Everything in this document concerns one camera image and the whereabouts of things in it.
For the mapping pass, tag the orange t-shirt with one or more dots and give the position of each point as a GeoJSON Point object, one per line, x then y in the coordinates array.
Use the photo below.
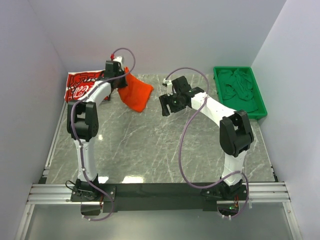
{"type": "Point", "coordinates": [136, 94]}

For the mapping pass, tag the red white printed folded t-shirt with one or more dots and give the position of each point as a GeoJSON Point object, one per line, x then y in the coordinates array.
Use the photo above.
{"type": "Point", "coordinates": [79, 83]}

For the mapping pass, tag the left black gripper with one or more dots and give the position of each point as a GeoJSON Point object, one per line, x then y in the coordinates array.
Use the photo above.
{"type": "Point", "coordinates": [120, 81]}

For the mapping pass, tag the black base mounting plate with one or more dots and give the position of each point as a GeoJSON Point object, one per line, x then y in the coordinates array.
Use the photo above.
{"type": "Point", "coordinates": [160, 196]}

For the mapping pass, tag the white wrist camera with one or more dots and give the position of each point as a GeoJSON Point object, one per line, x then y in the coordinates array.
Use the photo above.
{"type": "Point", "coordinates": [169, 86]}
{"type": "Point", "coordinates": [118, 59]}

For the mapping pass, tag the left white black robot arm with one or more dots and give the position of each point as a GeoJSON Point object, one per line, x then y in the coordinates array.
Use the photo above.
{"type": "Point", "coordinates": [83, 126]}

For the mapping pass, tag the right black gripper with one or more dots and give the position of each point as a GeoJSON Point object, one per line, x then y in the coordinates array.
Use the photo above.
{"type": "Point", "coordinates": [166, 104]}

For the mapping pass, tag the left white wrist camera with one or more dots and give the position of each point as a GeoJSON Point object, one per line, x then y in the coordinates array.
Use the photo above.
{"type": "Point", "coordinates": [118, 59]}

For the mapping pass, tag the aluminium rail frame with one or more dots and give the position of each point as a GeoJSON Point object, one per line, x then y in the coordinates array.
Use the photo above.
{"type": "Point", "coordinates": [144, 149]}

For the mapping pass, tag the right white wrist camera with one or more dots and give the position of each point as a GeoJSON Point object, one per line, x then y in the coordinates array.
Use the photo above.
{"type": "Point", "coordinates": [169, 86]}

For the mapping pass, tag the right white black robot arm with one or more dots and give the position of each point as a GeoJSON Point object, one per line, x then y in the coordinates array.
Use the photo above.
{"type": "Point", "coordinates": [235, 133]}

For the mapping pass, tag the green t-shirt in bin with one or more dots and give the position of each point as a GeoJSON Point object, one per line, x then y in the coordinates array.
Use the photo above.
{"type": "Point", "coordinates": [236, 90]}

